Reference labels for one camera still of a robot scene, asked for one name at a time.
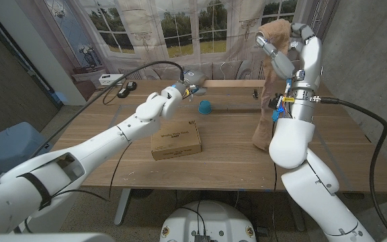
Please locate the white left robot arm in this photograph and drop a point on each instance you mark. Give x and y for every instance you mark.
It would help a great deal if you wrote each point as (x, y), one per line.
(96, 148)

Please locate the white power strip box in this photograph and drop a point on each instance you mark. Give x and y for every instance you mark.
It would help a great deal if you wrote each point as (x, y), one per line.
(111, 79)

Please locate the black power adapter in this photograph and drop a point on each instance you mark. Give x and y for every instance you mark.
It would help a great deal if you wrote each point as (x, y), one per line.
(123, 93)
(131, 86)

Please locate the blue grey plastic bin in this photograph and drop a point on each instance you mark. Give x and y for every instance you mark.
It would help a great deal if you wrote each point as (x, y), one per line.
(8, 148)

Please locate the small blue plastic cup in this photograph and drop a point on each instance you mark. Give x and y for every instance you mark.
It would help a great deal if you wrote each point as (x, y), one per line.
(205, 107)

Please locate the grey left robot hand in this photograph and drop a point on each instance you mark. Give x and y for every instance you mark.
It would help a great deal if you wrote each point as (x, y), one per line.
(193, 80)

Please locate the white robot head rim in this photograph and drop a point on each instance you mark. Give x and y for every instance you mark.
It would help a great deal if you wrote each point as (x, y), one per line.
(45, 238)

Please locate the brown cardboard package box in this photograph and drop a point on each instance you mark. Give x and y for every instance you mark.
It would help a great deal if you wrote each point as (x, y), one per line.
(175, 139)

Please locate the printed window room backdrop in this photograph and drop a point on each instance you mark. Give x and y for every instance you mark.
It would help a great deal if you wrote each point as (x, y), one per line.
(213, 20)

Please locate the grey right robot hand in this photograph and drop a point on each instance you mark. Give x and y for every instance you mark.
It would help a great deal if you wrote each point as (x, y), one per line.
(311, 60)

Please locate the long wooden bar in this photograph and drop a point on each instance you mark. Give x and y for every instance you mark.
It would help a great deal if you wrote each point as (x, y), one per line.
(234, 83)

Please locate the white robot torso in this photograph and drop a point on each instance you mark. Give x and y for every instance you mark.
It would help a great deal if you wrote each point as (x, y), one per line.
(210, 218)

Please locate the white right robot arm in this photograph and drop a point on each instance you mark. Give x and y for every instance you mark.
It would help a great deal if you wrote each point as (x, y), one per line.
(291, 141)

